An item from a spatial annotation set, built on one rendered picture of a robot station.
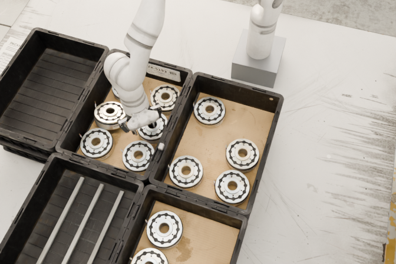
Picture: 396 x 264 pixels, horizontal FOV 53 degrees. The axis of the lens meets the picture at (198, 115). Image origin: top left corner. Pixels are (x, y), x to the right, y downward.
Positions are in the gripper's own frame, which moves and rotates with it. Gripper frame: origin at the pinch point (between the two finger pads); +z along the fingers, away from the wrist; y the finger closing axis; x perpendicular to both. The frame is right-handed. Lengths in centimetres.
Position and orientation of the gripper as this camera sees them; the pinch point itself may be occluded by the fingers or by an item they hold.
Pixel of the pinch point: (144, 126)
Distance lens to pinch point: 127.1
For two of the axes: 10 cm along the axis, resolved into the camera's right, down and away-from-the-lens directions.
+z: 0.4, 4.7, 8.8
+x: 4.3, 7.9, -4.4
